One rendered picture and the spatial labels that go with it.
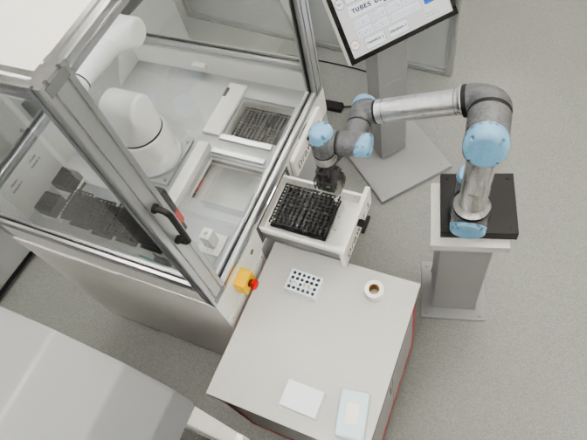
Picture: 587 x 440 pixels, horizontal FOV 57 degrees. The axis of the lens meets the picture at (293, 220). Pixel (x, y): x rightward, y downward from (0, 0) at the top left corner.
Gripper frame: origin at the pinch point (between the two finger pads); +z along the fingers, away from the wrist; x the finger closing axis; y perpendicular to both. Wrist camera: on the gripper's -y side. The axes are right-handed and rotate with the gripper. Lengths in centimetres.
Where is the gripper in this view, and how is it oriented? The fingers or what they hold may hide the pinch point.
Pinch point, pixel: (334, 188)
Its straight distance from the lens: 194.2
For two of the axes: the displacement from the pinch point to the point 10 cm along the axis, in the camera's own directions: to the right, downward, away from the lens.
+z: 1.7, 5.0, 8.5
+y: -3.8, 8.3, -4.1
